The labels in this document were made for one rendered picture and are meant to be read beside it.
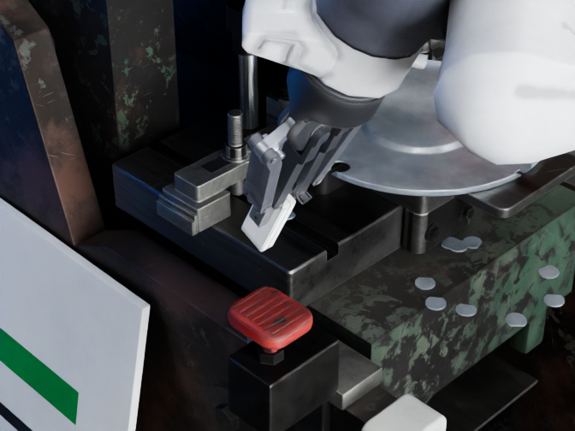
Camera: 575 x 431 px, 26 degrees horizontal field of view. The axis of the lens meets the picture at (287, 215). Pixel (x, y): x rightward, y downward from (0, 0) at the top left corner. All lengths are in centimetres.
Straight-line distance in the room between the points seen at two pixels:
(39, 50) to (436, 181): 50
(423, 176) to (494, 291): 21
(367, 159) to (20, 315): 56
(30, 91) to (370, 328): 49
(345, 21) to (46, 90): 69
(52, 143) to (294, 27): 67
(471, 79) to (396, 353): 60
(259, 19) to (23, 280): 81
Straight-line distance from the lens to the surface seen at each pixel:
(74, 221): 155
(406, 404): 126
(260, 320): 114
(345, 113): 93
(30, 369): 168
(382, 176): 130
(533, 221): 150
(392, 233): 141
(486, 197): 129
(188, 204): 134
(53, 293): 159
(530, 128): 80
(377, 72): 89
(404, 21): 86
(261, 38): 89
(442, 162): 133
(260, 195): 101
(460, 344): 145
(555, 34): 81
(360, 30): 87
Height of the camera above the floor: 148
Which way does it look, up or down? 35 degrees down
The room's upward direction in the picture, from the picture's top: straight up
